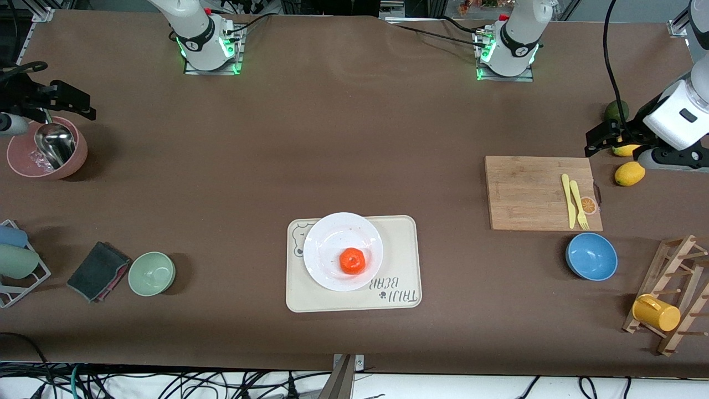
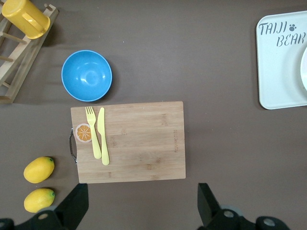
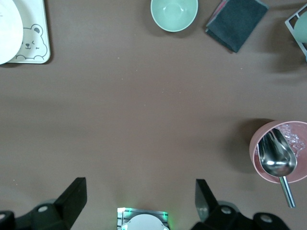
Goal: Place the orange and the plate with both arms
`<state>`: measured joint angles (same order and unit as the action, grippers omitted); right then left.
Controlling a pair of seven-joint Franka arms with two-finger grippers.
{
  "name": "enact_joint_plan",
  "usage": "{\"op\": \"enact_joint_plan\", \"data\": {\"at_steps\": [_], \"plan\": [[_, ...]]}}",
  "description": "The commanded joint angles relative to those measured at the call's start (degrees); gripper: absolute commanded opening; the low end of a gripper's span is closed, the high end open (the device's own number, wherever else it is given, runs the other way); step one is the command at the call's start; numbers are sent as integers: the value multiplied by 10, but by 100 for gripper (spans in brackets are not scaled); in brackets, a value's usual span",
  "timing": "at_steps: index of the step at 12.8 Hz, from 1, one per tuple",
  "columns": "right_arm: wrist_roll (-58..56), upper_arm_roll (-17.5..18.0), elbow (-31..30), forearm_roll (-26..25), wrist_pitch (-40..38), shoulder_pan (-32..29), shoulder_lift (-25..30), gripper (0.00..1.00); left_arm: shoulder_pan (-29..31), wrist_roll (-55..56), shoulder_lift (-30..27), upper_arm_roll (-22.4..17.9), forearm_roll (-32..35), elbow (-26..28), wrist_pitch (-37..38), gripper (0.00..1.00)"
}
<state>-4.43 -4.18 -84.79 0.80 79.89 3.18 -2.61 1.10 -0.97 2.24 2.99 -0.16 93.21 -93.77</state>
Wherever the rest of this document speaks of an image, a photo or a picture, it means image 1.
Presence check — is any orange mandarin fruit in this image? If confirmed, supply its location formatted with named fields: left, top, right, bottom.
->
left=340, top=247, right=367, bottom=275

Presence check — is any white round plate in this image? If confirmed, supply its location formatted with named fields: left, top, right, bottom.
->
left=303, top=212, right=384, bottom=292

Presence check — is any dark green lime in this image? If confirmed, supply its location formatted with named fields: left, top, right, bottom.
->
left=604, top=100, right=630, bottom=124

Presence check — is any metal scoop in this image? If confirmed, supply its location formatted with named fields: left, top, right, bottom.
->
left=33, top=109, right=76, bottom=170

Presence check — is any pink bowl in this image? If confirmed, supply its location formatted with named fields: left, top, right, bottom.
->
left=6, top=115, right=89, bottom=181

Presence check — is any yellow plastic fork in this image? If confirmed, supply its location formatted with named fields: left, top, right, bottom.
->
left=569, top=180, right=590, bottom=231

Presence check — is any yellow plastic knife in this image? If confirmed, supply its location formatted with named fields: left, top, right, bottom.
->
left=561, top=173, right=577, bottom=229

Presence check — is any wooden cutting board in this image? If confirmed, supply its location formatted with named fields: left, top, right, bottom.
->
left=485, top=156, right=604, bottom=232

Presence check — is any blue bowl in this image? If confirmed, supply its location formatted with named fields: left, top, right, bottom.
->
left=565, top=232, right=619, bottom=282

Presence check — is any pale blue cup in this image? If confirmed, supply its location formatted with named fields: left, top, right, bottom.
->
left=0, top=225, right=28, bottom=249

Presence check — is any pale green cup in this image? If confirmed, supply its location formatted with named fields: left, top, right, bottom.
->
left=0, top=244, right=40, bottom=280

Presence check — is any dark grey folded cloth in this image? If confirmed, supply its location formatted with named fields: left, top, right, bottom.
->
left=66, top=241, right=132, bottom=303

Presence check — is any yellow mug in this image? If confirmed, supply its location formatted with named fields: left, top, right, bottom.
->
left=632, top=294, right=681, bottom=333

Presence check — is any pale green bowl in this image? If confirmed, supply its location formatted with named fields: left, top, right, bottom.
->
left=127, top=252, right=177, bottom=297

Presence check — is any wooden cup drying rack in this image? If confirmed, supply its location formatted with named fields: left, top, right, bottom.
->
left=622, top=234, right=709, bottom=356

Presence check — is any cream tray with bear print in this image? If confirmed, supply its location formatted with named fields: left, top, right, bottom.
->
left=285, top=215, right=423, bottom=314

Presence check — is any aluminium frame post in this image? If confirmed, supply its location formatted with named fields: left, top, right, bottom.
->
left=30, top=0, right=56, bottom=23
left=667, top=0, right=703, bottom=38

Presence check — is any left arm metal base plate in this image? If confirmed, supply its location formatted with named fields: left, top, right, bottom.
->
left=474, top=28, right=535, bottom=83

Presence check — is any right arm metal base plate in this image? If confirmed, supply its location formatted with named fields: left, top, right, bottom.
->
left=183, top=22, right=245, bottom=76

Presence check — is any white wire cup rack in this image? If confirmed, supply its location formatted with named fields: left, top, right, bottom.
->
left=0, top=219, right=52, bottom=309

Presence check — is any black right arm base cable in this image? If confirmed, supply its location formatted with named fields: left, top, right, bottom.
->
left=224, top=11, right=273, bottom=40

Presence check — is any black arm base cable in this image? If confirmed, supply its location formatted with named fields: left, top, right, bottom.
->
left=387, top=22, right=484, bottom=46
left=224, top=11, right=273, bottom=40

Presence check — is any black left arm base cable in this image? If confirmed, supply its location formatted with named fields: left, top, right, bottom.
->
left=387, top=22, right=484, bottom=46

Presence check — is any grey metal camera bracket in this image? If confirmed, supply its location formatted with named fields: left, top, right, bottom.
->
left=318, top=354, right=366, bottom=399

